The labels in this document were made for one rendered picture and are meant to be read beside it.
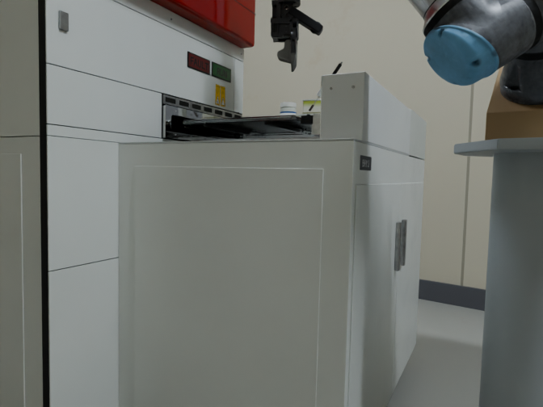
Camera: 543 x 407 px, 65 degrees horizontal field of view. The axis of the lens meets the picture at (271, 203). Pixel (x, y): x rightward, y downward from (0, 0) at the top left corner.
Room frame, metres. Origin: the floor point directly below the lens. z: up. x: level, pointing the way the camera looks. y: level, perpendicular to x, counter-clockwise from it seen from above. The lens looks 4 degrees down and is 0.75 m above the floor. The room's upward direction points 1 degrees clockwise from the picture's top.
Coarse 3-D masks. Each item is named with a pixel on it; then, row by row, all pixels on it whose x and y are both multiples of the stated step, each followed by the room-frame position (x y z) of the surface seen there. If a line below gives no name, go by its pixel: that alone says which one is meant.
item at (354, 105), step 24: (360, 72) 0.89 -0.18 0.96; (336, 96) 0.91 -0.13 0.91; (360, 96) 0.89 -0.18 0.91; (384, 96) 1.04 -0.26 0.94; (336, 120) 0.91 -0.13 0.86; (360, 120) 0.89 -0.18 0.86; (384, 120) 1.05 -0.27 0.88; (408, 120) 1.33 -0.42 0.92; (384, 144) 1.06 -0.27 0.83; (408, 144) 1.35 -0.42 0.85
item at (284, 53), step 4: (288, 40) 1.33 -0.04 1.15; (284, 44) 1.33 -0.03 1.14; (288, 44) 1.33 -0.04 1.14; (296, 44) 1.32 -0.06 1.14; (284, 48) 1.34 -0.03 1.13; (288, 48) 1.33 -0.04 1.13; (296, 48) 1.33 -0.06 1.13; (280, 52) 1.34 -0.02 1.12; (284, 52) 1.34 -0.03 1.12; (288, 52) 1.34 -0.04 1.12; (296, 52) 1.33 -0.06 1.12; (280, 56) 1.34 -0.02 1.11; (284, 56) 1.34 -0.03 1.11; (288, 56) 1.34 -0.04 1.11; (292, 56) 1.33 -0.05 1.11; (296, 56) 1.33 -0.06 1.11; (288, 60) 1.34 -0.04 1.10; (292, 60) 1.33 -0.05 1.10; (296, 60) 1.34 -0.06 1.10; (292, 64) 1.34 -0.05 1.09; (296, 64) 1.35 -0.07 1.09; (292, 68) 1.34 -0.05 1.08
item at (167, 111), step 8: (168, 112) 1.27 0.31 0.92; (176, 112) 1.30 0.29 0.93; (184, 112) 1.33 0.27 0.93; (192, 112) 1.37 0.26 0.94; (168, 120) 1.27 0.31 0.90; (168, 128) 1.27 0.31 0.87; (168, 136) 1.27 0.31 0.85; (176, 136) 1.30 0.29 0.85; (184, 136) 1.33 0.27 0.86; (192, 136) 1.37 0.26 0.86; (200, 136) 1.41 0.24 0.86; (208, 136) 1.45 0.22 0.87; (216, 136) 1.49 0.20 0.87
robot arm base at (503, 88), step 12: (516, 60) 0.82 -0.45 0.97; (528, 60) 0.80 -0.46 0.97; (540, 60) 0.78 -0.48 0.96; (504, 72) 0.86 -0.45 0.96; (516, 72) 0.83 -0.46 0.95; (528, 72) 0.81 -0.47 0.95; (540, 72) 0.79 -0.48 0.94; (504, 84) 0.86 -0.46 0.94; (516, 84) 0.85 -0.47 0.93; (528, 84) 0.81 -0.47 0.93; (540, 84) 0.80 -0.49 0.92; (504, 96) 0.87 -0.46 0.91; (516, 96) 0.84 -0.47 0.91; (528, 96) 0.82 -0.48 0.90; (540, 96) 0.81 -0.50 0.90
